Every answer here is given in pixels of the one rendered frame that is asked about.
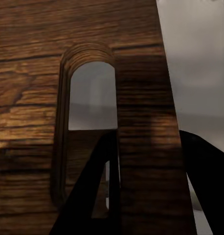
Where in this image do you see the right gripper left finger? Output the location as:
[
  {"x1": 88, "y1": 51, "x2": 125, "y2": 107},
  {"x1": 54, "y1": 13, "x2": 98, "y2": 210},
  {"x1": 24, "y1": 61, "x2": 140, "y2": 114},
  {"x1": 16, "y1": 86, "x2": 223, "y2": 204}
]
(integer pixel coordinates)
[{"x1": 49, "y1": 130, "x2": 123, "y2": 235}]

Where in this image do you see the cutting board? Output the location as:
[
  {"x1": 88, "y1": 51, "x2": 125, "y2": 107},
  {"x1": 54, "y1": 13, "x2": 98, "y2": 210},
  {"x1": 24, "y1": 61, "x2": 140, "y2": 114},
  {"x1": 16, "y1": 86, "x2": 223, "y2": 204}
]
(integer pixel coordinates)
[{"x1": 0, "y1": 0, "x2": 197, "y2": 235}]

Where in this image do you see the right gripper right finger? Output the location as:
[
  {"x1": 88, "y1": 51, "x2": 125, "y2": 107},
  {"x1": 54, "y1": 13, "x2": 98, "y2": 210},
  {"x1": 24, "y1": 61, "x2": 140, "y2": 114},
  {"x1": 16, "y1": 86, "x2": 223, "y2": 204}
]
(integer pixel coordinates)
[{"x1": 179, "y1": 130, "x2": 224, "y2": 235}]

